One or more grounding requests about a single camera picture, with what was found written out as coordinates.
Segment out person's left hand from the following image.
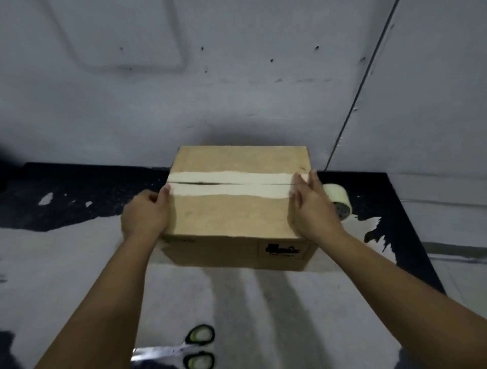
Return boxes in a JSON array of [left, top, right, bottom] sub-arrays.
[[120, 185, 171, 242]]

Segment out person's right hand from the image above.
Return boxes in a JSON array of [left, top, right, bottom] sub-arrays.
[[289, 170, 347, 245]]

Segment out taped brown cardboard box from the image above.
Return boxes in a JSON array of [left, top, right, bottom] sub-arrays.
[[159, 145, 319, 272]]

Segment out person's left forearm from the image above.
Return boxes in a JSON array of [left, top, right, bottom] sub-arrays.
[[35, 235, 160, 369]]

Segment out person's right forearm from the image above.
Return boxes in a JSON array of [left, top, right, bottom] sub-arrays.
[[321, 231, 487, 369]]

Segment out roll of beige masking tape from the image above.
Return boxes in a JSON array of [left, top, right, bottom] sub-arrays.
[[322, 184, 352, 221]]

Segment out black wall cable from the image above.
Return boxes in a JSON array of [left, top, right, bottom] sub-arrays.
[[324, 0, 401, 172]]

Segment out black-handled scissors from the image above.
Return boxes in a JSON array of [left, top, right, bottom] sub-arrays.
[[132, 324, 216, 369]]

